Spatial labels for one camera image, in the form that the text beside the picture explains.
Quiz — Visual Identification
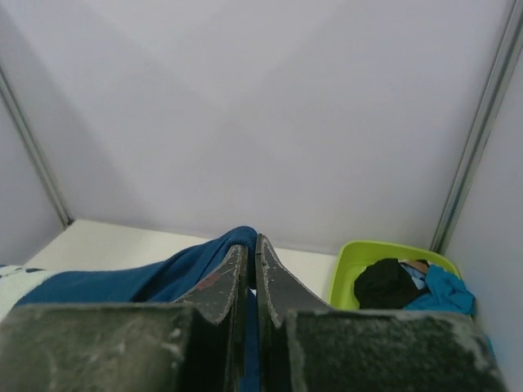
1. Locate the black t-shirt in basket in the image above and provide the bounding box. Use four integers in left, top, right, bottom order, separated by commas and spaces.
354, 258, 430, 310

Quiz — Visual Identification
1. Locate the lime green plastic basket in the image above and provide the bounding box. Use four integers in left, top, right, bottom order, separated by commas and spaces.
329, 240, 461, 310

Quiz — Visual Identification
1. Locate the right aluminium frame post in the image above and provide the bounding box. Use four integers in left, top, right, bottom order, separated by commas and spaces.
431, 0, 522, 253

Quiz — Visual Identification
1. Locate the left aluminium frame post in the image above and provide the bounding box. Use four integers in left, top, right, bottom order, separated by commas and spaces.
1, 65, 74, 229

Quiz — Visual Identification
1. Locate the bright blue t-shirt in basket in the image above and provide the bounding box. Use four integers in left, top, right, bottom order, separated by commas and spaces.
401, 263, 476, 317

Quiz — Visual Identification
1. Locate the aluminium frame post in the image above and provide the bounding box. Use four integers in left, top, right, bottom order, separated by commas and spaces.
431, 0, 522, 253
1, 65, 74, 229

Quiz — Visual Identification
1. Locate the dark blue printed t-shirt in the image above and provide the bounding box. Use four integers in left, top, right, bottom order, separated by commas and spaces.
0, 225, 262, 392

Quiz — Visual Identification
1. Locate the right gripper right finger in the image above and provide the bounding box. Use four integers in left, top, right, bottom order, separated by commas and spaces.
254, 235, 507, 391

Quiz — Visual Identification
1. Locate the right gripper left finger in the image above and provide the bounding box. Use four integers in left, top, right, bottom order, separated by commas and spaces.
1, 245, 248, 391

